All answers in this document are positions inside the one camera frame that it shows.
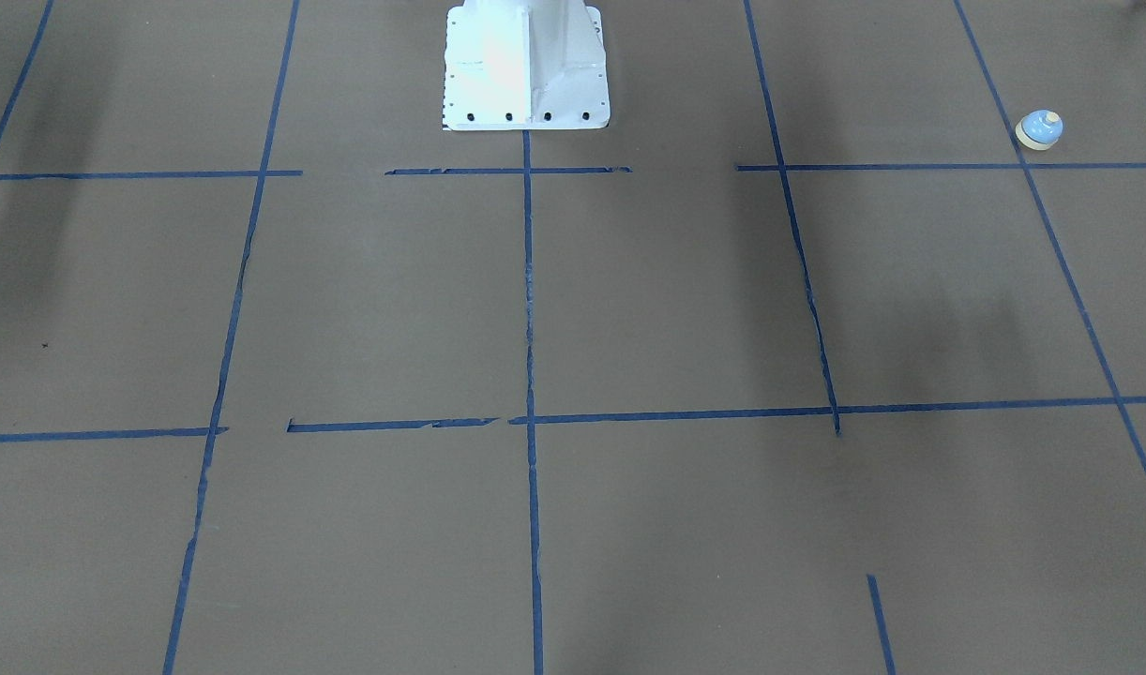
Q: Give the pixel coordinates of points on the blue bell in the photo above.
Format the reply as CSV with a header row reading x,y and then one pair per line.
x,y
1039,130

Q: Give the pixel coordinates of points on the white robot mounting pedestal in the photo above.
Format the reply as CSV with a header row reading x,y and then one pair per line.
x,y
525,65

